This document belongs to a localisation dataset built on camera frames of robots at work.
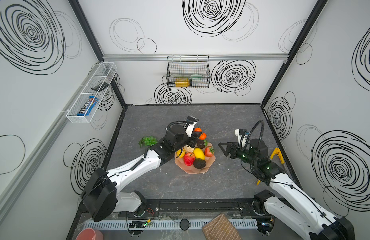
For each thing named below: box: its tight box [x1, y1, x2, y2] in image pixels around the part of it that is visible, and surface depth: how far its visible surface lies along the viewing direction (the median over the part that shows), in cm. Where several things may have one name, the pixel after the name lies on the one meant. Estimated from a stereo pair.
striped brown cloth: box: [202, 212, 243, 240], surface depth 69 cm
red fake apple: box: [183, 152, 196, 166], surface depth 87 cm
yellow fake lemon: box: [193, 147, 205, 160], surface depth 89 cm
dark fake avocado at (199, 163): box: [193, 158, 207, 169], surface depth 84 cm
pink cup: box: [76, 228, 104, 240], surface depth 61 cm
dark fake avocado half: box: [196, 139, 205, 150], surface depth 91 cm
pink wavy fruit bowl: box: [174, 142, 216, 174], surface depth 86 cm
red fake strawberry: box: [204, 147, 213, 157], surface depth 87 cm
